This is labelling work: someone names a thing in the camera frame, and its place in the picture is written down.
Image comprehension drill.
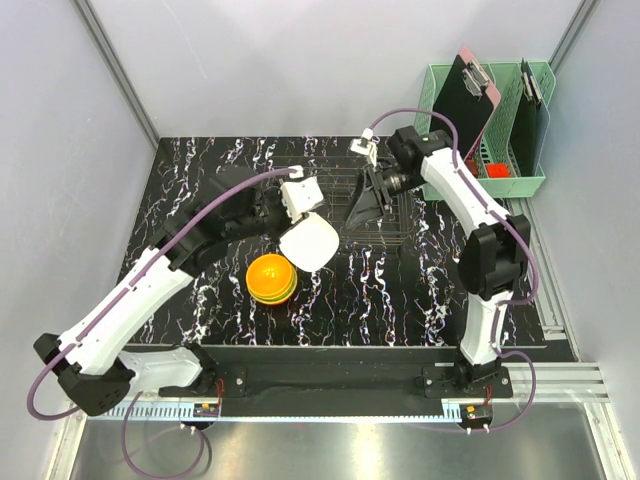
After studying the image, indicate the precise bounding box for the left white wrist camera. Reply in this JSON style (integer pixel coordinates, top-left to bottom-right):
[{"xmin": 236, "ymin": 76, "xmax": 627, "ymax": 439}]
[{"xmin": 280, "ymin": 165, "xmax": 324, "ymax": 223}]

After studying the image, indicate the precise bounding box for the white green bowl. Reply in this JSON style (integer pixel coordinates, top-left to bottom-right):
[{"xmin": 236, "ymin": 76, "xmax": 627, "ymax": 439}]
[{"xmin": 279, "ymin": 212, "xmax": 340, "ymax": 273}]

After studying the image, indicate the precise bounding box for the white slotted cable duct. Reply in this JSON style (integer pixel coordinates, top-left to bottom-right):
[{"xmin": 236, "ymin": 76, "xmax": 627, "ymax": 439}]
[{"xmin": 107, "ymin": 403, "xmax": 224, "ymax": 421}]

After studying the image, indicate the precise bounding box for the black pink clipboard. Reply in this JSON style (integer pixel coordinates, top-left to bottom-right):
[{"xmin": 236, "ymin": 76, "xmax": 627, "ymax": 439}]
[{"xmin": 432, "ymin": 45, "xmax": 501, "ymax": 164}]

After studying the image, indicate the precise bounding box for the wire dish rack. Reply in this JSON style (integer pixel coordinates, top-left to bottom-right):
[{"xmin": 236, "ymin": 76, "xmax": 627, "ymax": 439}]
[{"xmin": 266, "ymin": 155, "xmax": 425, "ymax": 258}]

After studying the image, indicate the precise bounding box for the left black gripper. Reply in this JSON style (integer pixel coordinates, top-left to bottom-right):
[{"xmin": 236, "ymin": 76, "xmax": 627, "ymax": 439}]
[{"xmin": 227, "ymin": 179, "xmax": 310, "ymax": 245}]

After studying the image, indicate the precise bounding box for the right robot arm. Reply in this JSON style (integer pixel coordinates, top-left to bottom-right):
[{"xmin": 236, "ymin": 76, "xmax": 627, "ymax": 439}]
[{"xmin": 345, "ymin": 126, "xmax": 531, "ymax": 397}]

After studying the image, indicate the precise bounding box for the dark green clipboard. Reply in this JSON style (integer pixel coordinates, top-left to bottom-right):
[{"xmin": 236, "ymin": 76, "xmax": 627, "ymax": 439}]
[{"xmin": 510, "ymin": 59, "xmax": 549, "ymax": 177}]

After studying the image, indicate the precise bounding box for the red block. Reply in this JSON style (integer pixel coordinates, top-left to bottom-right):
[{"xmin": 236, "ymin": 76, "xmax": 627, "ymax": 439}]
[{"xmin": 486, "ymin": 163, "xmax": 510, "ymax": 179}]

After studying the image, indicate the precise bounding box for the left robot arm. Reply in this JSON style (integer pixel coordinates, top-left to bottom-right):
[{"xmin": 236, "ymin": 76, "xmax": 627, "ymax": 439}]
[{"xmin": 26, "ymin": 166, "xmax": 303, "ymax": 421}]

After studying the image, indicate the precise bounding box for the brown block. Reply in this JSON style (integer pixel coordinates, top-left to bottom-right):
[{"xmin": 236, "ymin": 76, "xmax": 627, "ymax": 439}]
[{"xmin": 464, "ymin": 158, "xmax": 479, "ymax": 178}]

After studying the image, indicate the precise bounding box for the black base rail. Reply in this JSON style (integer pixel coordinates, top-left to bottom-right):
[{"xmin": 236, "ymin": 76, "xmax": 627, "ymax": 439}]
[{"xmin": 142, "ymin": 344, "xmax": 511, "ymax": 419}]

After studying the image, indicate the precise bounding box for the green striped bowl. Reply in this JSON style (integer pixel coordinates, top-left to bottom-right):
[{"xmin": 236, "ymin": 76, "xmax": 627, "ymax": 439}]
[{"xmin": 249, "ymin": 283, "xmax": 297, "ymax": 305}]

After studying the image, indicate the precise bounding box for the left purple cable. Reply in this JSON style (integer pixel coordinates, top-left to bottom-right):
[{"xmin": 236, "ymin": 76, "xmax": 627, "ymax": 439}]
[{"xmin": 25, "ymin": 167, "xmax": 301, "ymax": 479}]

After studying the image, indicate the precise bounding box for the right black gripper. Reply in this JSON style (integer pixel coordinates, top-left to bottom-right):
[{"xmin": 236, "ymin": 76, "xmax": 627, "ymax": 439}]
[{"xmin": 342, "ymin": 164, "xmax": 427, "ymax": 229}]

